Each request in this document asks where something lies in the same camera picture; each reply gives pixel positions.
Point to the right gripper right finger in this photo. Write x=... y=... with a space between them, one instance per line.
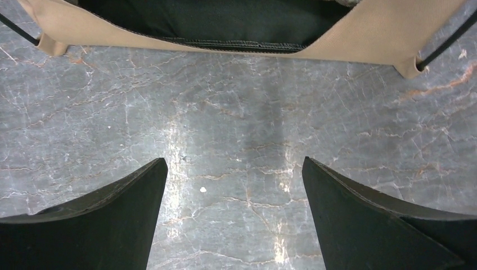
x=362 y=228

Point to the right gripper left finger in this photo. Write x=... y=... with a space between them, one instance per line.
x=110 y=228

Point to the black tent pole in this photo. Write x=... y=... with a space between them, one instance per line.
x=420 y=66

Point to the beige pet tent fabric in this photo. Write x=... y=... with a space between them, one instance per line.
x=374 y=32

